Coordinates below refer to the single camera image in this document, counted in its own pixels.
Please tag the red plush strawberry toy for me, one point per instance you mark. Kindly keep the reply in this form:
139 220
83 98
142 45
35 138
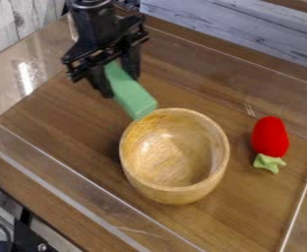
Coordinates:
270 143

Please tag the brown wooden bowl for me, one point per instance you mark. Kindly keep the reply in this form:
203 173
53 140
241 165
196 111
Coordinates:
174 154

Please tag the green rectangular block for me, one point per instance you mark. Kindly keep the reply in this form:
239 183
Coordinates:
134 98

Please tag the black metal table bracket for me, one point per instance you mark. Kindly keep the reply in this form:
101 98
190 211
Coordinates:
27 240

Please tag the clear acrylic tray wall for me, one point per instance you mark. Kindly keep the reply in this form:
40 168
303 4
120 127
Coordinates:
59 134

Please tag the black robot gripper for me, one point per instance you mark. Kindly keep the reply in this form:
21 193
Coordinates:
107 37

